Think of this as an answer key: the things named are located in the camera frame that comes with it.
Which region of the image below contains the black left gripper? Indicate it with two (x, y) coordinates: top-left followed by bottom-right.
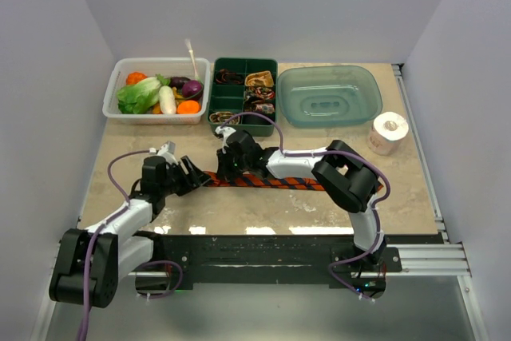
(159, 157), (210, 196)

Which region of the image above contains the orange navy striped tie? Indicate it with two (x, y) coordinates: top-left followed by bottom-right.
(203, 171), (384, 192)

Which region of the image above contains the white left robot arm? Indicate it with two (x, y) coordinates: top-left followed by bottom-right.
(49, 155), (211, 308)

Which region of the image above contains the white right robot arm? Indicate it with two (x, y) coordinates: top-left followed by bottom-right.
(215, 126), (389, 272)

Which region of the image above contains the white toilet paper roll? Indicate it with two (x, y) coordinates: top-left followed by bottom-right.
(367, 112), (409, 156)

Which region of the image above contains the brown swirl rolled tie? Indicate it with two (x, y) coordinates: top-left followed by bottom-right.
(208, 111), (240, 125)

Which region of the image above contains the dark patterned rolled tie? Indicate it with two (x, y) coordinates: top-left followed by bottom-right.
(244, 86), (275, 101)

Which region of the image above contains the green compartment box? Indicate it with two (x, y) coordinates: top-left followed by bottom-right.
(207, 57), (278, 137)

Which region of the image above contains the orange carrot slice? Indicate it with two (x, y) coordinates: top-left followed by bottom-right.
(176, 100), (201, 114)

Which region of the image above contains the white radish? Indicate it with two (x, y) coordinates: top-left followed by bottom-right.
(159, 85), (176, 115)

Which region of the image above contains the tan rolled tie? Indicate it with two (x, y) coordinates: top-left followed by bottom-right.
(244, 70), (275, 88)

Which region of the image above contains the black orange rolled tie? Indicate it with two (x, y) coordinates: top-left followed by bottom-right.
(215, 69), (245, 85)

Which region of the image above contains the purple onion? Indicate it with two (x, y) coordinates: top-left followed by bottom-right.
(181, 80), (204, 100)

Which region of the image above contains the teal plastic tub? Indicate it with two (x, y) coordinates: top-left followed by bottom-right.
(276, 65), (382, 129)

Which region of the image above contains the green lettuce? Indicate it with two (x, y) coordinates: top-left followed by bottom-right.
(117, 74), (170, 114)

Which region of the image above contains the dark eggplant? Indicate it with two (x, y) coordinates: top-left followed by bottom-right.
(169, 77), (191, 89)

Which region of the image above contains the white plastic basket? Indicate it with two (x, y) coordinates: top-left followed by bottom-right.
(102, 57), (211, 125)

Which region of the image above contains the orange pumpkin toy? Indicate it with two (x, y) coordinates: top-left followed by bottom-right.
(125, 72), (147, 85)

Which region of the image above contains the white scallion stalk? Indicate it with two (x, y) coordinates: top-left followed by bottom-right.
(184, 38), (200, 81)

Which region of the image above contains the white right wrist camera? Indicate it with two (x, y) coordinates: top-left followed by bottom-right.
(214, 125), (236, 141)

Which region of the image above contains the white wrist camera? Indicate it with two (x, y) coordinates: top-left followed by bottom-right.
(214, 125), (236, 141)
(156, 141), (178, 164)

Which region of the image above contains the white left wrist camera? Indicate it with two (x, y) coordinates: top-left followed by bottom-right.
(156, 141), (178, 164)

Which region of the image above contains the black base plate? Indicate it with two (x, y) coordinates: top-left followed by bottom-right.
(136, 231), (402, 293)

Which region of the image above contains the aluminium frame rail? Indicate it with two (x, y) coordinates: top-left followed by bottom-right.
(392, 64), (489, 340)

